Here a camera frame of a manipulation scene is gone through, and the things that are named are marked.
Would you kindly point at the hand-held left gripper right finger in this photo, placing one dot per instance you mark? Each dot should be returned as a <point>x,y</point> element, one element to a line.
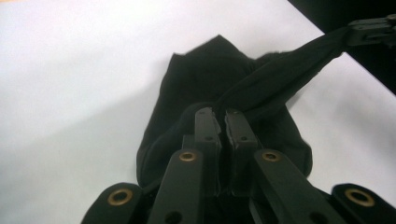
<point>239,133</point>

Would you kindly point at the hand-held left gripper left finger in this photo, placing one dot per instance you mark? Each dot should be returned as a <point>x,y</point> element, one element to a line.
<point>207,130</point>

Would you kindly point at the black pants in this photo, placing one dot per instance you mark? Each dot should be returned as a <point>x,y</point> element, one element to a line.
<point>193,81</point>

